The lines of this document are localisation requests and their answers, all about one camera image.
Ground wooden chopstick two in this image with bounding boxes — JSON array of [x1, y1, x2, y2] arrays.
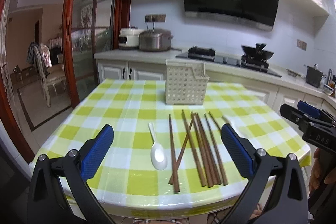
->
[[168, 111, 196, 185]]

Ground dark steel pot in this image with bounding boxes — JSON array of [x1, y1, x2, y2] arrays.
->
[[305, 64, 325, 88]]

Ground wooden chopstick six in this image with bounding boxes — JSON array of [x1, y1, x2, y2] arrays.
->
[[204, 114, 228, 185]]

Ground stainless steel rice cooker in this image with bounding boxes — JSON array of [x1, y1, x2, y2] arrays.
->
[[138, 28, 174, 52]]

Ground cream perforated utensil basket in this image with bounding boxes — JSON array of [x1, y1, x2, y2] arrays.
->
[[165, 60, 209, 105]]

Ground yellow checkered tablecloth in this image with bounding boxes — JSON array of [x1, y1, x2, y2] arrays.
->
[[39, 80, 311, 219]]

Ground person's right hand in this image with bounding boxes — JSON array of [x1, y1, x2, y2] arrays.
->
[[308, 148, 336, 196]]

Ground wall power outlet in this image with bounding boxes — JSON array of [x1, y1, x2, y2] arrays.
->
[[145, 14, 166, 23]]

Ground white ceramic spoon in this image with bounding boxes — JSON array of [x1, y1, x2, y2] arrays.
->
[[148, 122, 167, 170]]

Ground wooden chopstick five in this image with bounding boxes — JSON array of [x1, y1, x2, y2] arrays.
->
[[196, 113, 222, 185]]

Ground wooden chopstick three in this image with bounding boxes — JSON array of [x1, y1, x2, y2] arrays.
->
[[181, 110, 207, 186]]

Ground white lower cabinets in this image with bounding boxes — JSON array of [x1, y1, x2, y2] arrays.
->
[[94, 50, 335, 115]]

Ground wooden chopstick one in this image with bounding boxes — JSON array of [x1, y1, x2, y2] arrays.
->
[[169, 114, 180, 193]]

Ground wooden chopstick four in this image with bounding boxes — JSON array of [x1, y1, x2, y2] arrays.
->
[[191, 113, 213, 188]]

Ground black gas stove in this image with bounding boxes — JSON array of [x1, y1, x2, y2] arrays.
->
[[176, 47, 281, 77]]

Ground wooden chopstick seven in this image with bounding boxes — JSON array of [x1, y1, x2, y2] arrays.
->
[[209, 111, 222, 132]]

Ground black wok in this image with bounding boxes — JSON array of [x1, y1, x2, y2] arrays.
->
[[241, 43, 274, 60]]

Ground white ornate chair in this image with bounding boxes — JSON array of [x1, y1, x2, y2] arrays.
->
[[27, 42, 67, 107]]

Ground red wooden door frame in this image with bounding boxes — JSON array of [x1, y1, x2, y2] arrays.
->
[[0, 0, 132, 156]]

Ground white rice cooker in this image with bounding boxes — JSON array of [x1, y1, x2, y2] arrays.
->
[[118, 28, 144, 50]]

